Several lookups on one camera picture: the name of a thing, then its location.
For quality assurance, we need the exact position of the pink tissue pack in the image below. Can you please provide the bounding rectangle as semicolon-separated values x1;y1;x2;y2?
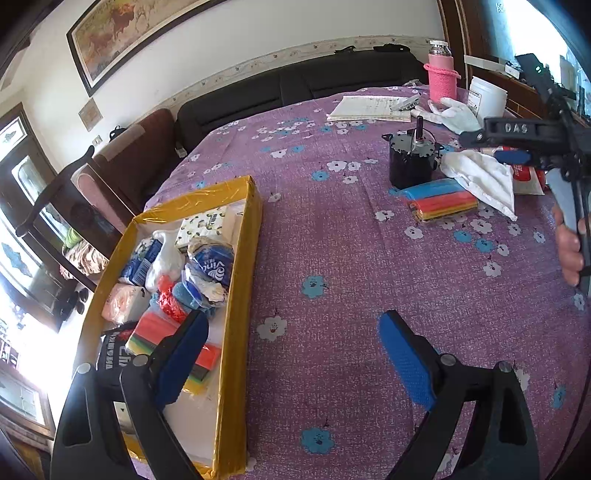
100;282;151;325

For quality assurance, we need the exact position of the purple floral tablecloth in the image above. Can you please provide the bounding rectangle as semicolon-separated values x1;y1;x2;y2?
142;85;591;480

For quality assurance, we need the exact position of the pile of colourful clothes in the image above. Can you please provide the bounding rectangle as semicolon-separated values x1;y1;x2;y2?
59;230;109;283

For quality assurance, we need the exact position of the colourful bag rolls pack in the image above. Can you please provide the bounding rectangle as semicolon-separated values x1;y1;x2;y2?
398;179;479;223
126;308;223;394

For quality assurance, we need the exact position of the white plastic jar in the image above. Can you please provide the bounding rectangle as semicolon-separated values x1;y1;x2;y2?
465;76;509;121

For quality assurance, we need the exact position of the red plastic bag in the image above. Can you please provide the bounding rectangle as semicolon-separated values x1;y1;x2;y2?
156;275;188;320

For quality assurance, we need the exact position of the pink bottle with knit sleeve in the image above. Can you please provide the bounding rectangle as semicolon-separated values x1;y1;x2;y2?
423;40;463;103

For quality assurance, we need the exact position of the person's right hand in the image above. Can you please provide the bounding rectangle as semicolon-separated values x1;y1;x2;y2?
551;203;591;289

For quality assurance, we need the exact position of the lemon print tissue pack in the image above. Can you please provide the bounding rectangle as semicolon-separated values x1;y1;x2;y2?
175;206;230;246

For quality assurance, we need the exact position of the yellow cardboard box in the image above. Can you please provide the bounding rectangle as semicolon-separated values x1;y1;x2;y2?
74;174;263;480

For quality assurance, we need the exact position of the blue white tissue pack bagged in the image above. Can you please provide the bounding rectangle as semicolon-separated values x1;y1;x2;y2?
184;237;237;306

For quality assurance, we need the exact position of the white glove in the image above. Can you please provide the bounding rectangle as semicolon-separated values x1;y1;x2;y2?
412;97;482;136

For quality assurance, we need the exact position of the small blue white tissue pack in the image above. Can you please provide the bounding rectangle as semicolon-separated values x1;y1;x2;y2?
119;237;162;283

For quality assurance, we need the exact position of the dark wooden chair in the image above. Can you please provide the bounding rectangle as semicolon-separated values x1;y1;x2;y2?
15;145;122;289

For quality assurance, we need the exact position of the brown armchair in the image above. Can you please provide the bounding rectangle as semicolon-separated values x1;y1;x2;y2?
71;108;179;232

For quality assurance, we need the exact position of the black cylindrical motor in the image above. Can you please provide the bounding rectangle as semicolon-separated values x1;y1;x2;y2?
381;115;447;190

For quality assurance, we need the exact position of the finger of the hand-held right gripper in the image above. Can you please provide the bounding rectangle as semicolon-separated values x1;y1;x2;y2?
459;117;552;148
480;148;555;169

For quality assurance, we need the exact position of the wall plaque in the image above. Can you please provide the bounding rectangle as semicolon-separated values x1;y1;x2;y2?
78;98;103;126

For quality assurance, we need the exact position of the white plastic bag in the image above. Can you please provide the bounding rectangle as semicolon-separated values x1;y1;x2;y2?
145;230;186;291

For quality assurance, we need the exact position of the dark wooden glass cabinet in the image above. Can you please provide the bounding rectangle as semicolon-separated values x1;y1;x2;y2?
0;103;80;334

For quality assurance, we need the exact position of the black snack packet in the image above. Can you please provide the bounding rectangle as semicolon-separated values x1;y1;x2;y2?
95;323;154;376

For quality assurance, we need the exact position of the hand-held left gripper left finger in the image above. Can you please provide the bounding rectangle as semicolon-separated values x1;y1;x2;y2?
50;310;211;480

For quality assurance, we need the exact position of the wooden side cabinet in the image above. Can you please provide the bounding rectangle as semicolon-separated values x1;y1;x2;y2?
464;54;543;117

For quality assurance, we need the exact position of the white packet with red label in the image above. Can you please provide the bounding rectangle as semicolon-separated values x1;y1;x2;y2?
498;147;548;195

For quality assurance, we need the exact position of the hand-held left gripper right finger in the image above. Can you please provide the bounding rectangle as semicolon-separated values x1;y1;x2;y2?
378;310;541;480

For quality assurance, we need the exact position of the framed painting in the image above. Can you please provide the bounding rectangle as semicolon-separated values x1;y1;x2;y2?
66;0;232;99

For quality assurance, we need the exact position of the black sofa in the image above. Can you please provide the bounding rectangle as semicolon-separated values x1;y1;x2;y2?
177;50;431;154

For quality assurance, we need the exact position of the stack of papers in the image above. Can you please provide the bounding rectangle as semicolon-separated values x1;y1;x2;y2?
326;94;419;124

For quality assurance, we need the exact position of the white cloth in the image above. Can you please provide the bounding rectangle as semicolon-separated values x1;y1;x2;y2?
440;150;519;222

